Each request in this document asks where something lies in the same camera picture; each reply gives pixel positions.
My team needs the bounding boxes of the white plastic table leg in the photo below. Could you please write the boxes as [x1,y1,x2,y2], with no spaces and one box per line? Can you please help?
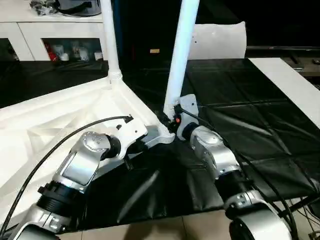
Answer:
[161,0,201,137]
[99,0,123,86]

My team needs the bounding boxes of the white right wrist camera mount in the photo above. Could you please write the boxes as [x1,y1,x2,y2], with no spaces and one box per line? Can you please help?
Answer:
[176,94,200,141]

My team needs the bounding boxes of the red packet in cabinet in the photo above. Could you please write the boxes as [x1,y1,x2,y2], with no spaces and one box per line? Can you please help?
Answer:
[46,44,57,61]

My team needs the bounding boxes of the white side table board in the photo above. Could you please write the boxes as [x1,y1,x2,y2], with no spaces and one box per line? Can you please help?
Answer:
[247,57,320,131]

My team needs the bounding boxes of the white plastic chair shell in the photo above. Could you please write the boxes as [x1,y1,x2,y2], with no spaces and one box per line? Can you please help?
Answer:
[189,21,248,60]

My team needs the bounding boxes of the white plastic table top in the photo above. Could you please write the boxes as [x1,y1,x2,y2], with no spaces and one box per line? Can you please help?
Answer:
[0,74,176,226]

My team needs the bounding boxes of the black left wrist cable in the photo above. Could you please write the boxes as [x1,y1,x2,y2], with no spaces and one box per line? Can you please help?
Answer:
[0,114,133,226]

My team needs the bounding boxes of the white cabinet with glass doors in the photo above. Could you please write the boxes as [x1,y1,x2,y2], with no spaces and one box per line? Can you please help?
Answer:
[0,0,107,62]

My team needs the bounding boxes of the black stand leg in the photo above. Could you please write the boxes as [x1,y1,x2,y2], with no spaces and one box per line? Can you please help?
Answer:
[279,196,313,217]

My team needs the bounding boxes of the black flat monitor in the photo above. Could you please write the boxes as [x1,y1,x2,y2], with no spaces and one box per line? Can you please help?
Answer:
[246,45,320,53]

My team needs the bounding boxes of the tangled floor cables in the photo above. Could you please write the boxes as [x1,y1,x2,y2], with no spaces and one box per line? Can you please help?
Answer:
[292,197,320,240]

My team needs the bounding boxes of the black clutter pile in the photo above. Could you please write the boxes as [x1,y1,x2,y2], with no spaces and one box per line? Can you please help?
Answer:
[29,0,57,16]

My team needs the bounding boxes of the dark round helmet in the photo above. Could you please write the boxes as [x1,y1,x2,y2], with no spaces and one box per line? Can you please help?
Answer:
[56,0,102,17]

